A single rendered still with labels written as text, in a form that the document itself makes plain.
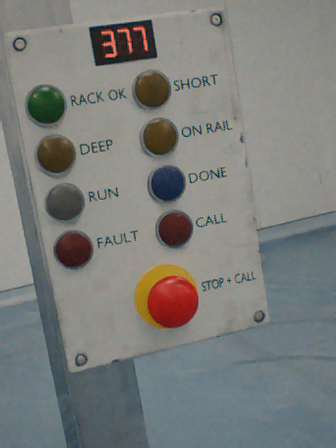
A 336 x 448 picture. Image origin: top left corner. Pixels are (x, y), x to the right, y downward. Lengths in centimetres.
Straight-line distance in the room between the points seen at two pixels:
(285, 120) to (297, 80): 33
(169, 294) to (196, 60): 18
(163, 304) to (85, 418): 16
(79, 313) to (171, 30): 23
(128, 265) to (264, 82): 445
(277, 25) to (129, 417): 457
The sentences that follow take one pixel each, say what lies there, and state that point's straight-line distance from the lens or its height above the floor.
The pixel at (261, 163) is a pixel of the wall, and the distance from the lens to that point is 485.
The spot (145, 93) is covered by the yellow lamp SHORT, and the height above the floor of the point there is 102.
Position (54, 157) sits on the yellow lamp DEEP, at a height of 98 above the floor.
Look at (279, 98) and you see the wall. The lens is 496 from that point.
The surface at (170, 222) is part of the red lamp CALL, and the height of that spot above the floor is 92.
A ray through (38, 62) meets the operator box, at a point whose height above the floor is 105.
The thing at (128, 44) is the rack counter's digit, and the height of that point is 105.
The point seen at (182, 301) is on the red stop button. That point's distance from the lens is 47.
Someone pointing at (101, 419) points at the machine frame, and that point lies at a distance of 58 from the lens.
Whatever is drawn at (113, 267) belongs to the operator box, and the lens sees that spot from 48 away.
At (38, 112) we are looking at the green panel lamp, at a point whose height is 101.
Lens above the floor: 99
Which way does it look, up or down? 9 degrees down
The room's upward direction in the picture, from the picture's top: 9 degrees counter-clockwise
